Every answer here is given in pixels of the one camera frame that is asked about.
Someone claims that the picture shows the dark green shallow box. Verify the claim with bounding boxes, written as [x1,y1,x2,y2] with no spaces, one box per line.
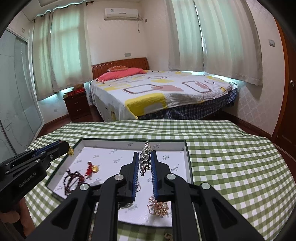
[45,138,194,229]

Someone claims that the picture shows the silver rhinestone brooch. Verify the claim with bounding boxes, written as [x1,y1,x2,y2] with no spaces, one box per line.
[138,140,152,177]

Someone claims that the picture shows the red and gold charm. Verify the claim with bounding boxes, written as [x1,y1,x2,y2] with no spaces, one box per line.
[84,162,100,180]

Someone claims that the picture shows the dark wooden nightstand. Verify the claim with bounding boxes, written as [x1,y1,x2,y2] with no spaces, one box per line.
[63,93,90,122]

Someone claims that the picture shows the wooden bed headboard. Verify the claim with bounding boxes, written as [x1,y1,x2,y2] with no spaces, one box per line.
[91,57,149,80]

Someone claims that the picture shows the frosted glass wardrobe door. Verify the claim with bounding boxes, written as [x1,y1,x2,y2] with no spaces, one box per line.
[0,29,44,158]

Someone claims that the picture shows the brown wooden door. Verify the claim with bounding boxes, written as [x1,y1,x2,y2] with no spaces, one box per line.
[270,19,296,145]

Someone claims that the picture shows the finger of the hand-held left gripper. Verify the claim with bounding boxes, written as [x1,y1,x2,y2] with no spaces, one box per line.
[5,142,70,173]
[0,140,63,167]

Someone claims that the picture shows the patterned white bedspread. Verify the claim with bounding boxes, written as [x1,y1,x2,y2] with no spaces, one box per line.
[89,70,238,122]

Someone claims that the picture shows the pink pillow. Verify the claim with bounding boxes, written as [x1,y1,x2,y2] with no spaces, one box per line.
[97,68,147,81]

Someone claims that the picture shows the brown cushion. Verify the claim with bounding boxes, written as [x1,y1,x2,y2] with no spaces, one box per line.
[107,65,128,72]

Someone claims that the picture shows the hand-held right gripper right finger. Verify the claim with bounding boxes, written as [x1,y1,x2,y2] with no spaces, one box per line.
[150,150,265,241]

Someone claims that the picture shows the person's left hand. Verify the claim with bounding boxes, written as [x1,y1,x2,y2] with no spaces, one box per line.
[0,198,31,232]

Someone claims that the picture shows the white air conditioner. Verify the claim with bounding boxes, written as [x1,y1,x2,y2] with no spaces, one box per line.
[103,8,139,21]

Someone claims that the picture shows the green checked tablecloth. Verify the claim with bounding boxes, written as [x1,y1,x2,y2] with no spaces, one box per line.
[23,119,292,241]

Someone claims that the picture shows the gold flower brooch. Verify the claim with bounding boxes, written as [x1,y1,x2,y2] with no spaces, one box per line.
[148,196,173,217]

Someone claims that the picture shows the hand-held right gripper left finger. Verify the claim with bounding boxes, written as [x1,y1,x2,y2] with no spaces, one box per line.
[37,151,140,241]

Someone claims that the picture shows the brown bead bracelet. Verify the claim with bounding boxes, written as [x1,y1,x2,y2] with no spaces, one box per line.
[65,169,88,196]

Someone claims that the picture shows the dark curtain rod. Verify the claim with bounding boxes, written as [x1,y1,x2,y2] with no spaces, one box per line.
[33,0,90,21]

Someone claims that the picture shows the blue plaid bed sheet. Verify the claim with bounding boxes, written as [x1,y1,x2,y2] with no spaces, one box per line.
[139,89,238,121]

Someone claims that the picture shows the white curtain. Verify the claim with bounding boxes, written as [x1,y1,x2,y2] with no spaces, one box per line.
[165,0,205,72]
[193,0,263,86]
[50,5,89,93]
[31,15,55,101]

